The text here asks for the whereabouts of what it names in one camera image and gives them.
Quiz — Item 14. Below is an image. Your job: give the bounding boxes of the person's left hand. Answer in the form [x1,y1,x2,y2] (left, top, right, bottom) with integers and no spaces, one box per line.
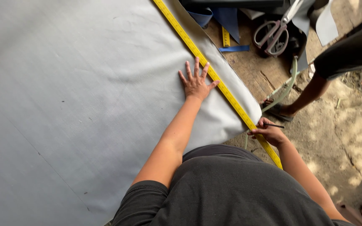
[178,57,221,102]

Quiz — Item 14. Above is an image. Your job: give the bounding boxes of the person's right hand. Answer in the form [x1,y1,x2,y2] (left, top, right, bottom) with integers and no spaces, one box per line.
[247,117,290,148]

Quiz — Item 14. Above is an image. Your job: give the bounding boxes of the long yellow measuring ruler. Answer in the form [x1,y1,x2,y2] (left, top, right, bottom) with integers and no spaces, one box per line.
[152,0,283,170]

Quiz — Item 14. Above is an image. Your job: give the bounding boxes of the large grey leatherette sheet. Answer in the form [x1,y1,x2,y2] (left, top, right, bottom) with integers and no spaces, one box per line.
[0,0,262,226]

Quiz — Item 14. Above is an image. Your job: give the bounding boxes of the person's black shirt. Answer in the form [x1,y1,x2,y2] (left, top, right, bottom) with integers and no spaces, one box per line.
[111,144,355,226]

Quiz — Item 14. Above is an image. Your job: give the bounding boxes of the blue fabric strip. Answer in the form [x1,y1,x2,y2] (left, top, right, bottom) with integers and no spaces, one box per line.
[218,45,251,53]

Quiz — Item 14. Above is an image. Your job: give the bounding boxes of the large metal scissors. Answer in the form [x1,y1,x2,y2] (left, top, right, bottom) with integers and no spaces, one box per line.
[252,0,305,58]

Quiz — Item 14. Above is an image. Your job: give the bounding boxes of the short yellow ruler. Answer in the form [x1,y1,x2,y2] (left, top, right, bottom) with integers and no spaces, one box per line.
[221,26,231,48]

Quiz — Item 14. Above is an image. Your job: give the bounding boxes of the dark blue fabric piece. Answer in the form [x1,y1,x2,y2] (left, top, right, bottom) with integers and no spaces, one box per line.
[211,8,241,44]

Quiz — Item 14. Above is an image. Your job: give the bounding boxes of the grey leatherette scrap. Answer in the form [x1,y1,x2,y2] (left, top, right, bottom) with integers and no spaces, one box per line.
[314,0,339,47]

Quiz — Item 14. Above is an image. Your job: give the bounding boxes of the rolled blue fabric piece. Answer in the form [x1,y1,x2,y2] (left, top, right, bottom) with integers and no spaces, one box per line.
[187,8,213,28]

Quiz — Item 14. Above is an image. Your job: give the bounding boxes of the black case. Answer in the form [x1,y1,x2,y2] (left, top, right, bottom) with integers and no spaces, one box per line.
[179,0,292,9]

